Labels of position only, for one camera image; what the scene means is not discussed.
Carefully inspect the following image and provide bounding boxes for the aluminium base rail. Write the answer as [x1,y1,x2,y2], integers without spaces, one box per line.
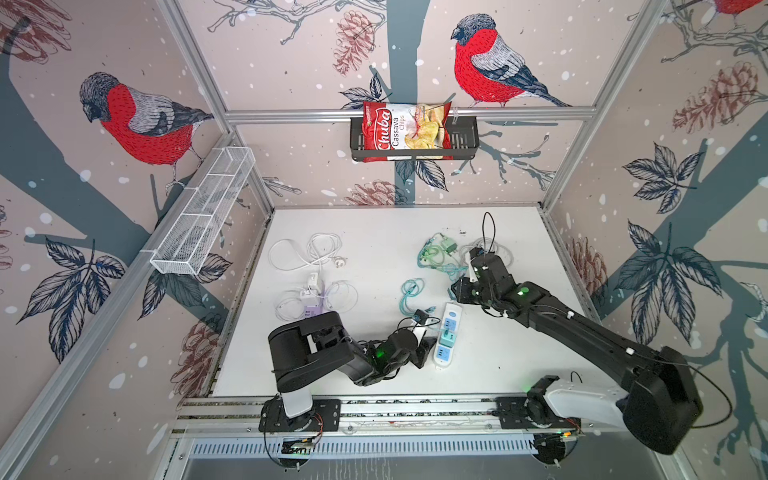
[169,393,627,437]

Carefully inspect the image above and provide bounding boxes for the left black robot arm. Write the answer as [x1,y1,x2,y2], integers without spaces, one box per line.
[268,310,439,420]

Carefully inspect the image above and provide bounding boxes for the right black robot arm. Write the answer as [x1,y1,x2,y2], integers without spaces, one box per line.
[451,247,703,455]

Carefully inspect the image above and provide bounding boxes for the teal multi-head cable coiled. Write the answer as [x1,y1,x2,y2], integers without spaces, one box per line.
[399,277,431,319]

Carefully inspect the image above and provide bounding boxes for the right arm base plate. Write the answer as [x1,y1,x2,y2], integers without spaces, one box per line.
[494,396,581,430]

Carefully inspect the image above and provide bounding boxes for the grey power strip cord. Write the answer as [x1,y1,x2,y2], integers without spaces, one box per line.
[459,236,516,271]

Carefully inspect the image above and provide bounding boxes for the white charger adapter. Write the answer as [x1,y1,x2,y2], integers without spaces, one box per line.
[305,272,323,297]

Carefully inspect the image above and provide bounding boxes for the white power strip blue outlets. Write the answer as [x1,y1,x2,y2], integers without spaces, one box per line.
[433,302,463,368]

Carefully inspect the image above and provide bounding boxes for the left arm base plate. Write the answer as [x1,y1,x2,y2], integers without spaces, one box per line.
[258,396,341,433]

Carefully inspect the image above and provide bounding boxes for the red cassava chips bag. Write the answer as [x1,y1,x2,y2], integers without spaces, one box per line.
[362,102,452,162]

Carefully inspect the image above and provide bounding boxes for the black wall basket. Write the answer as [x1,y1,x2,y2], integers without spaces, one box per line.
[349,116,480,162]

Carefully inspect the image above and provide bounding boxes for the purple power socket strip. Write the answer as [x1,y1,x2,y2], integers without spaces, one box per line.
[300,288,327,319]

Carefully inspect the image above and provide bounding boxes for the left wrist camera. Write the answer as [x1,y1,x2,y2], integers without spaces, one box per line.
[413,309,429,325]

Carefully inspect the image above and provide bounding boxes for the white wire mesh basket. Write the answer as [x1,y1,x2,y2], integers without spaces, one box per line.
[150,146,255,275]

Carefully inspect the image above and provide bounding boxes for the light green cable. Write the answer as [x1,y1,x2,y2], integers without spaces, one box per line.
[417,233,457,271]

